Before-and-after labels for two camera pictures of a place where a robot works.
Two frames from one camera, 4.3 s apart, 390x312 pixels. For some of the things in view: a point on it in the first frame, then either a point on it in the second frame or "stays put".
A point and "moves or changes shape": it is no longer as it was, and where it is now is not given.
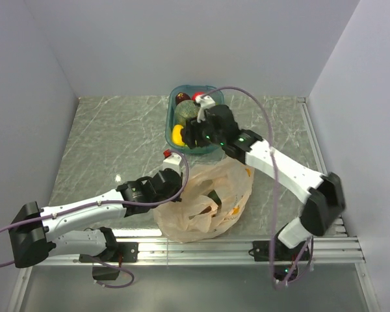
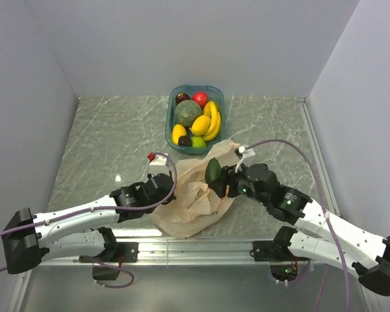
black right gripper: (192, 129) to (229, 176)
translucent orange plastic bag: (215, 195) moves or changes shape
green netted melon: (184, 110) stays put
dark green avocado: (213, 195) to (213, 170)
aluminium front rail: (331, 250) stays put
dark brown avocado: (181, 97) stays put
